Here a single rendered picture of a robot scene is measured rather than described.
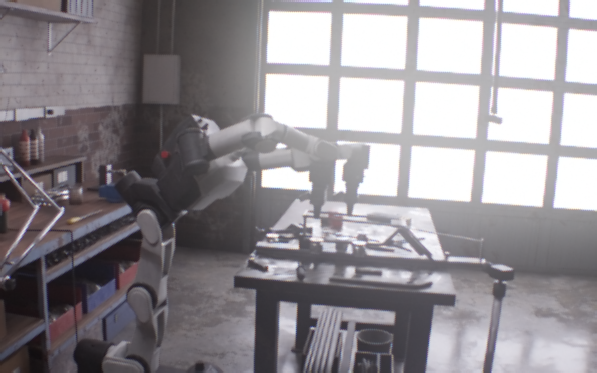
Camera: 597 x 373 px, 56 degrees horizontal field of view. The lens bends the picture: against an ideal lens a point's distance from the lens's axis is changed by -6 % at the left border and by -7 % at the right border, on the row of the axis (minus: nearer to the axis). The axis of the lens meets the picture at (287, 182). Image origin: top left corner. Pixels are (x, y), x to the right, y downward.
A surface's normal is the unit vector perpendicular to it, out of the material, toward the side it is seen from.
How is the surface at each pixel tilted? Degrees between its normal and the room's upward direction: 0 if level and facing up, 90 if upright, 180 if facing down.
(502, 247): 90
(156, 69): 90
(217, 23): 90
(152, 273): 90
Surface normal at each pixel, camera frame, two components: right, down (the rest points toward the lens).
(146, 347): -0.19, 0.15
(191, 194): 0.07, 0.61
